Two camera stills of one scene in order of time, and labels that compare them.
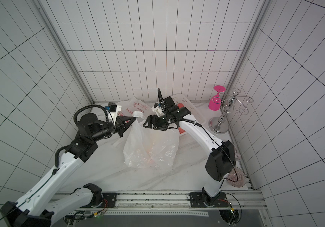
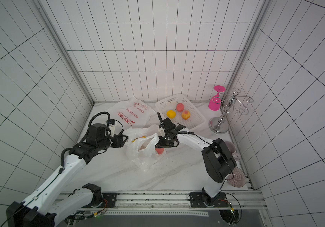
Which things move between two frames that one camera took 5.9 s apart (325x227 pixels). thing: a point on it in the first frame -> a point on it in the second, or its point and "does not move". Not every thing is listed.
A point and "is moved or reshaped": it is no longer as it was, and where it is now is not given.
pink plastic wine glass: x=214 y=102 does not move
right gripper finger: x=158 y=128 -> x=169 y=144
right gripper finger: x=149 y=120 -> x=158 y=145
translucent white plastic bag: x=145 y=147 is moved or reshaped
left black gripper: x=120 y=122 -> x=118 y=141
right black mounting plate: x=201 y=199 does not move
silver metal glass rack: x=219 y=125 does not move
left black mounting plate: x=109 y=201 does not move
